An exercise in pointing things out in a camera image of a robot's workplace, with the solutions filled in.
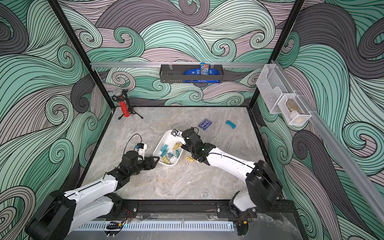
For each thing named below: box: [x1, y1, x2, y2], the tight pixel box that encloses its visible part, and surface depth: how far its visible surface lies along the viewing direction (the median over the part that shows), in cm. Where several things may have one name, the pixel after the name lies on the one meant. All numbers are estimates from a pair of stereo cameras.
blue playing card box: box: [198, 118, 213, 131], surface depth 109 cm
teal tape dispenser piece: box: [225, 120, 237, 130], surface depth 111 cm
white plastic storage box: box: [152, 129, 186, 167], surface depth 94 cm
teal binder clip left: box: [160, 144, 168, 155], surface depth 95 cm
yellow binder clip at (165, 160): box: [162, 155, 170, 164], surface depth 91 cm
